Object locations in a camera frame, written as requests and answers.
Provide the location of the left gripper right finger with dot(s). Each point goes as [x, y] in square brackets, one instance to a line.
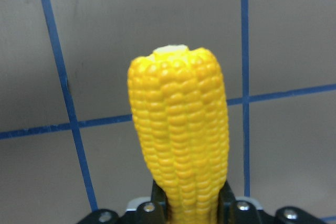
[246, 210]

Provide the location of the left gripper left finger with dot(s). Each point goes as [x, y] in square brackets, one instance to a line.
[151, 209]

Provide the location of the yellow corn cob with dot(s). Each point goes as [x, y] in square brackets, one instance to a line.
[179, 110]

